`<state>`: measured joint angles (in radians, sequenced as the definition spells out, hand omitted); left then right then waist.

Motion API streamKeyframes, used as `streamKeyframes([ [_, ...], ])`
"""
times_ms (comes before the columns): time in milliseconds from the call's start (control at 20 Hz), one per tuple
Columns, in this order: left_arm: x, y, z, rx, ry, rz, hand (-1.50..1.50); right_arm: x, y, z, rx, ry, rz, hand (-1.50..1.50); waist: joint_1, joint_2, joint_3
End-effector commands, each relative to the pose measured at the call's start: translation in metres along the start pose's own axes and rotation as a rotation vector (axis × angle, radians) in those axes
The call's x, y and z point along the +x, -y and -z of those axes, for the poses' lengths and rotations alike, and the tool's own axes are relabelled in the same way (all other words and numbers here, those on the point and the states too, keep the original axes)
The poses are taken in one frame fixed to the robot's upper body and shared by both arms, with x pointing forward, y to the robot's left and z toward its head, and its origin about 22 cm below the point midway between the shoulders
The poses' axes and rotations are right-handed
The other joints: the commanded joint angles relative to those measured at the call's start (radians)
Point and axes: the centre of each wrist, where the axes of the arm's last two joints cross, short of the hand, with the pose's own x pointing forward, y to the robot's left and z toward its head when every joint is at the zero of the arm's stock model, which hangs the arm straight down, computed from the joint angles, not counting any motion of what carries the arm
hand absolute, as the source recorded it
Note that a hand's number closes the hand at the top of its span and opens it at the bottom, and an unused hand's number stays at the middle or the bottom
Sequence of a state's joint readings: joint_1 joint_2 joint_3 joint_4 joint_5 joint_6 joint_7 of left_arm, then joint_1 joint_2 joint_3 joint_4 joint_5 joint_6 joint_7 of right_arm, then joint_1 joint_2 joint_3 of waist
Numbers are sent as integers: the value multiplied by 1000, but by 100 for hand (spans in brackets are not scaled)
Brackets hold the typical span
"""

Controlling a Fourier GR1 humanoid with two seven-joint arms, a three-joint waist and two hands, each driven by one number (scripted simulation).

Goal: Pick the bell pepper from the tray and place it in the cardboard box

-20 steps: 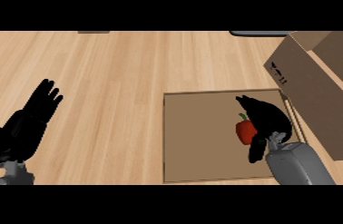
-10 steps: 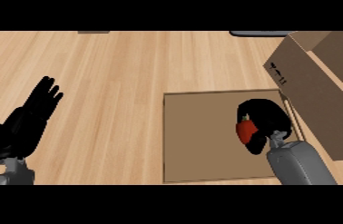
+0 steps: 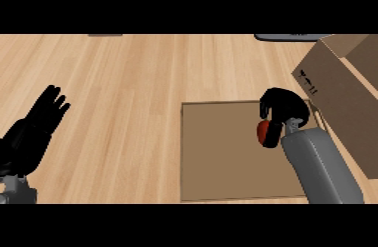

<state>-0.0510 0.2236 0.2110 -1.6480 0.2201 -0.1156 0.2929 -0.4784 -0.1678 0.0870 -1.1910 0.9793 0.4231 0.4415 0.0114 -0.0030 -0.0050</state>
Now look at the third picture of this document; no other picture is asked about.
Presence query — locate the dark grey flat object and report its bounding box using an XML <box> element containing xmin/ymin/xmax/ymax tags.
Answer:
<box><xmin>253</xmin><ymin>34</ymin><xmax>332</xmax><ymax>43</ymax></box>

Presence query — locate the brown flat tray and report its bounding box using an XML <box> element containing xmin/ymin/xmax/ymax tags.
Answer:
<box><xmin>179</xmin><ymin>99</ymin><xmax>328</xmax><ymax>203</ymax></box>

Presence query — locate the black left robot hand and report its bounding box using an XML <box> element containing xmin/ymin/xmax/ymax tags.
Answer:
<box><xmin>0</xmin><ymin>84</ymin><xmax>73</xmax><ymax>178</ymax></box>

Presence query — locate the red bell pepper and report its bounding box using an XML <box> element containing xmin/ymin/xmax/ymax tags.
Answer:
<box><xmin>256</xmin><ymin>119</ymin><xmax>272</xmax><ymax>145</ymax></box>

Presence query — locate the brown cardboard box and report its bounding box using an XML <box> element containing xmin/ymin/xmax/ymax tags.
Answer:
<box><xmin>291</xmin><ymin>34</ymin><xmax>378</xmax><ymax>181</ymax></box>

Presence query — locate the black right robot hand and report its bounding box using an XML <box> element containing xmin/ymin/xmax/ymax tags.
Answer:
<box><xmin>259</xmin><ymin>87</ymin><xmax>313</xmax><ymax>149</ymax></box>

